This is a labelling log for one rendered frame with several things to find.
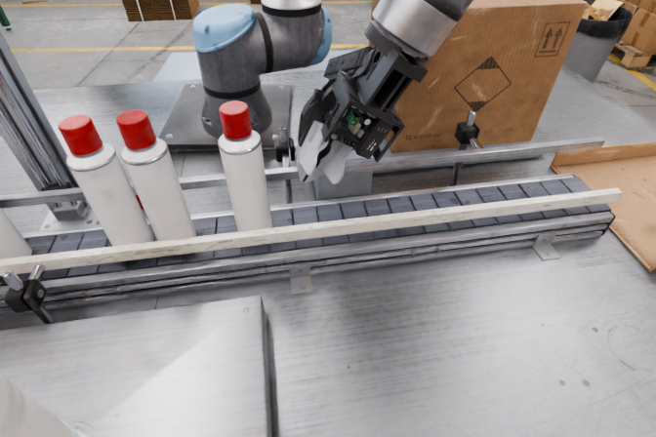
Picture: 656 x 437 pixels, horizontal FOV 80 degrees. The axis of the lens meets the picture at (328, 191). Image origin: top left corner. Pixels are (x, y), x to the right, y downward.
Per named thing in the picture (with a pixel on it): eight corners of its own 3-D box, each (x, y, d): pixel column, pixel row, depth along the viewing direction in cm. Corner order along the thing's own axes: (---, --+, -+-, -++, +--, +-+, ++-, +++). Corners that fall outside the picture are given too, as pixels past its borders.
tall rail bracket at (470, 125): (456, 212, 68) (480, 132, 57) (440, 185, 73) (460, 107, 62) (473, 210, 68) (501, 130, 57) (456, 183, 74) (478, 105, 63)
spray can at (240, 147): (237, 245, 56) (208, 120, 42) (237, 219, 60) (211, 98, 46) (273, 241, 56) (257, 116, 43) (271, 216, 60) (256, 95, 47)
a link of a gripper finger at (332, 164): (307, 204, 48) (345, 147, 44) (302, 175, 53) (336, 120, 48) (328, 211, 50) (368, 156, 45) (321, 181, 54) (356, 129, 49)
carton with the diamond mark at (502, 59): (390, 153, 78) (409, 10, 60) (364, 97, 95) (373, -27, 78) (531, 141, 81) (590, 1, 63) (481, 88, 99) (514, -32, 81)
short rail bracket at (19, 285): (38, 339, 50) (-16, 285, 42) (47, 319, 52) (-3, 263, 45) (65, 336, 51) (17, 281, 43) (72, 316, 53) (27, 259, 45)
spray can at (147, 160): (156, 257, 54) (100, 131, 41) (162, 229, 58) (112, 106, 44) (195, 252, 55) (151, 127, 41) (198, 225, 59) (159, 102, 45)
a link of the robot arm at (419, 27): (385, -30, 39) (443, 10, 42) (359, 13, 41) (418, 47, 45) (408, -10, 33) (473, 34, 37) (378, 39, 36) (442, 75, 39)
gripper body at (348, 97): (317, 145, 41) (383, 41, 34) (307, 104, 47) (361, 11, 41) (376, 168, 44) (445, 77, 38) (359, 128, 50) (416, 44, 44)
